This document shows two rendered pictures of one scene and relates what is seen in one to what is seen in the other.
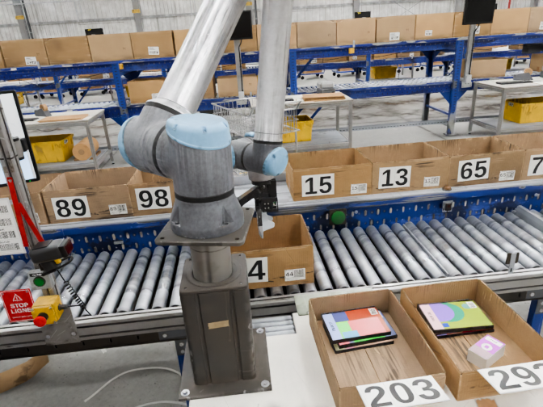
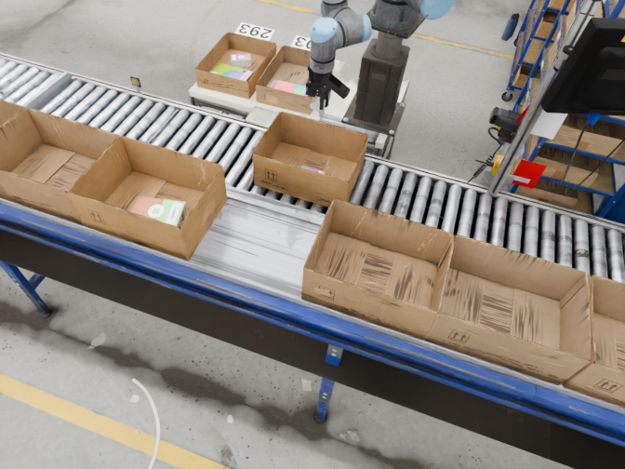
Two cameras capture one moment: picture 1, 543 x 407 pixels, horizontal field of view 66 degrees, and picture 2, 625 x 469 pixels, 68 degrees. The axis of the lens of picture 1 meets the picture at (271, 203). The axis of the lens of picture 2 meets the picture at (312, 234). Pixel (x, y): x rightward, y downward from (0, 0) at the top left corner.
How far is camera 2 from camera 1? 292 cm
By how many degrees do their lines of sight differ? 104
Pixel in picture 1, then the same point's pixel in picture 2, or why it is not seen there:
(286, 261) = (302, 127)
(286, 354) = (338, 104)
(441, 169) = (41, 123)
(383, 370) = (295, 77)
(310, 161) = (141, 225)
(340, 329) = (302, 90)
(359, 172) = (139, 148)
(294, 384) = not seen: hidden behind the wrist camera
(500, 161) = not seen: outside the picture
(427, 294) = (230, 84)
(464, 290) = (205, 78)
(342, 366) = not seen: hidden behind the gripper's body
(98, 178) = (515, 347)
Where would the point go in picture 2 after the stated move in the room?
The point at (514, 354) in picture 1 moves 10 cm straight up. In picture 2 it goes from (225, 60) to (223, 42)
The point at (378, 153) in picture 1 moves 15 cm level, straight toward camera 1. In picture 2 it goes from (36, 189) to (78, 165)
